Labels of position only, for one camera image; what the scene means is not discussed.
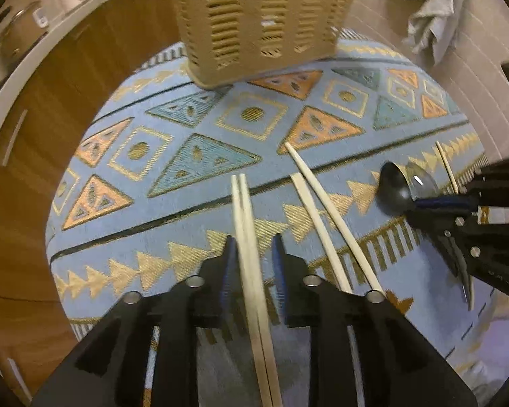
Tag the brown rice cooker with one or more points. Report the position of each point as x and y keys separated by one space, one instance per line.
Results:
x=26 y=28

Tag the blue patterned table mat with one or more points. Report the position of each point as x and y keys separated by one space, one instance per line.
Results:
x=146 y=197

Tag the beige slotted utensil basket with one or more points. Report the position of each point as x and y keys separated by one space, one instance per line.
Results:
x=231 y=40

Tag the grey hanging towel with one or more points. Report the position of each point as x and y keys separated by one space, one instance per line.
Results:
x=432 y=29

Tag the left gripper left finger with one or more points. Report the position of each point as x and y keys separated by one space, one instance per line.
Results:
x=145 y=345

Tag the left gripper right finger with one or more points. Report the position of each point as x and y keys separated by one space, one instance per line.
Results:
x=363 y=351

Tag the black ladle spoon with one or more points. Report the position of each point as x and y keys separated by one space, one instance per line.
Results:
x=394 y=195

